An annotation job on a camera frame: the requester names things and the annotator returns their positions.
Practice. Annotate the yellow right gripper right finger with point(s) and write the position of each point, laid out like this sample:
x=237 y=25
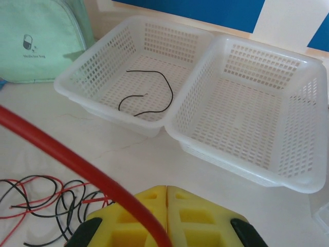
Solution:
x=205 y=226

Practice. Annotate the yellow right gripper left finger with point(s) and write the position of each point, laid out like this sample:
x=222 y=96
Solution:
x=123 y=223

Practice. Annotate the white plastic mesh basket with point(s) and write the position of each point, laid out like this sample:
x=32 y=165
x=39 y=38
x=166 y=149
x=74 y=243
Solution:
x=257 y=123
x=102 y=51

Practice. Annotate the small clear plastic bag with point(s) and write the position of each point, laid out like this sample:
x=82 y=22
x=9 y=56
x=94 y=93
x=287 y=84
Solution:
x=322 y=218

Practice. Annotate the light green tray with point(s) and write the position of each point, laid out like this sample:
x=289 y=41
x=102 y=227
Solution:
x=46 y=31

